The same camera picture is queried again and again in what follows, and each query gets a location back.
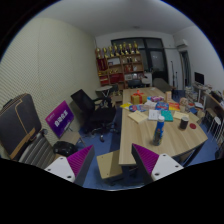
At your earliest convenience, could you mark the beige paper pad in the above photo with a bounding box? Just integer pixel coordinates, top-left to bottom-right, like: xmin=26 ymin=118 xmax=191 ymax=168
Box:
xmin=172 ymin=111 xmax=190 ymax=121

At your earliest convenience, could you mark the blue colourful book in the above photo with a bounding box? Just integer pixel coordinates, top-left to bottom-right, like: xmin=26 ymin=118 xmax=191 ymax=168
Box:
xmin=155 ymin=101 xmax=170 ymax=112

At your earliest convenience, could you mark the small wooden card stand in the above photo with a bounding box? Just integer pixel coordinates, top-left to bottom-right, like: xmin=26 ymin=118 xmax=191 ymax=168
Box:
xmin=165 ymin=90 xmax=173 ymax=103

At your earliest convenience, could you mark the black office chair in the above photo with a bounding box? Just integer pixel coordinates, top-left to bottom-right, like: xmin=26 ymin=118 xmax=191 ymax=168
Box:
xmin=70 ymin=88 xmax=118 ymax=138

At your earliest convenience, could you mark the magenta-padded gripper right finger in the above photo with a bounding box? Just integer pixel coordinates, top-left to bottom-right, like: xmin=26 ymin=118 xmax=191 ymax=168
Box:
xmin=130 ymin=143 xmax=185 ymax=185

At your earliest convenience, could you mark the grey striped chair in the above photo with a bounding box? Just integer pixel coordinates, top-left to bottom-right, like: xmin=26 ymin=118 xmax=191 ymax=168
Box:
xmin=18 ymin=131 xmax=56 ymax=169

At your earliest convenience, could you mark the light wooden stool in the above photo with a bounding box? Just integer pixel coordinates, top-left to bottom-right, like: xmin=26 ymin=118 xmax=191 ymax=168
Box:
xmin=96 ymin=149 xmax=125 ymax=183

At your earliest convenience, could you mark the orange book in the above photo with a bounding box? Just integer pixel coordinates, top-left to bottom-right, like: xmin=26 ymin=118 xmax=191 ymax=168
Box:
xmin=168 ymin=102 xmax=181 ymax=112

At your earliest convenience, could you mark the purple sign board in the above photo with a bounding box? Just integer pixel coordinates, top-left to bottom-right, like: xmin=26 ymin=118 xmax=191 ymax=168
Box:
xmin=44 ymin=100 xmax=75 ymax=139

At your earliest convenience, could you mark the pink snack packet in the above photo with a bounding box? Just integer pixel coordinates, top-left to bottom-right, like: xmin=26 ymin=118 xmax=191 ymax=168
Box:
xmin=151 ymin=95 xmax=165 ymax=103

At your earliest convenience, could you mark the blue red booklet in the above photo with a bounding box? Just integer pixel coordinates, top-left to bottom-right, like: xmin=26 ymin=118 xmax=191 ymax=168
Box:
xmin=128 ymin=104 xmax=148 ymax=113

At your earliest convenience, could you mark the black computer monitor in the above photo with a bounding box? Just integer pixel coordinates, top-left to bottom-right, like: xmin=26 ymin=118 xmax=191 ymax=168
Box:
xmin=194 ymin=71 xmax=205 ymax=86

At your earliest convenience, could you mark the dark glass window door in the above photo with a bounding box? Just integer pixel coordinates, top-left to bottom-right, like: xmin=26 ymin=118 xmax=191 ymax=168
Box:
xmin=110 ymin=37 xmax=169 ymax=83

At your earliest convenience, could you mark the small round table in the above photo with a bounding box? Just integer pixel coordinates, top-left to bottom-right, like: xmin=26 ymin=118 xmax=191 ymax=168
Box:
xmin=95 ymin=85 xmax=114 ymax=99

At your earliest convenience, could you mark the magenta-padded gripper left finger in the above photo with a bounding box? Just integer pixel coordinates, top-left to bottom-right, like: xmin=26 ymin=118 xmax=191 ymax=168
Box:
xmin=44 ymin=144 xmax=97 ymax=188

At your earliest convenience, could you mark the white booklet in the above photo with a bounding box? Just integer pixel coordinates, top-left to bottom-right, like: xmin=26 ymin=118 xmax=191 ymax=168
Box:
xmin=147 ymin=109 xmax=162 ymax=121

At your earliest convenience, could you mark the black backpack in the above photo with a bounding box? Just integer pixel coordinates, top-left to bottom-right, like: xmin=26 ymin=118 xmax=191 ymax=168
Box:
xmin=52 ymin=140 xmax=79 ymax=158

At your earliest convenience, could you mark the white wall air conditioner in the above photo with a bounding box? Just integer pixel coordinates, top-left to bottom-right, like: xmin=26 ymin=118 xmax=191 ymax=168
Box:
xmin=175 ymin=39 xmax=190 ymax=49

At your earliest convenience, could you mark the blue white-capped drink bottle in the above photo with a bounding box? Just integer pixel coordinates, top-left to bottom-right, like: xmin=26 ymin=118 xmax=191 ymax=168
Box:
xmin=152 ymin=115 xmax=166 ymax=147

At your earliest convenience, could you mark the pink flower bouquet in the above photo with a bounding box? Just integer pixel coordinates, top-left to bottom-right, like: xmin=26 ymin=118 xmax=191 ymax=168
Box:
xmin=179 ymin=96 xmax=190 ymax=108

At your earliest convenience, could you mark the wooden shelf unit with trophies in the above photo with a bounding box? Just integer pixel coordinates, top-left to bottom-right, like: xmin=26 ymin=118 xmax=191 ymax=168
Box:
xmin=94 ymin=41 xmax=146 ymax=88

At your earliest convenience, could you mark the black case with tan trim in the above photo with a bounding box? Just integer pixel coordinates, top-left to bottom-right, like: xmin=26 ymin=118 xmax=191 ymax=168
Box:
xmin=0 ymin=93 xmax=43 ymax=160

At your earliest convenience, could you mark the yellow gift box red ribbon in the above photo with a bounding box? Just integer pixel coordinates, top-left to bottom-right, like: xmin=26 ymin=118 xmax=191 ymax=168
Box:
xmin=130 ymin=89 xmax=148 ymax=105

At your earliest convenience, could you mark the beige notebook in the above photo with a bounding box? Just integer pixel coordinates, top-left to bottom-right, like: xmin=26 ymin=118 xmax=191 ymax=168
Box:
xmin=127 ymin=110 xmax=149 ymax=125

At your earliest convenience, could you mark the teal book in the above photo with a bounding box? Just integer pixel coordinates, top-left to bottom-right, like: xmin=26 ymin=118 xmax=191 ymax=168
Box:
xmin=160 ymin=109 xmax=174 ymax=122

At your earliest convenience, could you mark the wooden side desk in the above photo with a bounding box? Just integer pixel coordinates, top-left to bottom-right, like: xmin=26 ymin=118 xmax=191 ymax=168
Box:
xmin=193 ymin=83 xmax=224 ymax=118

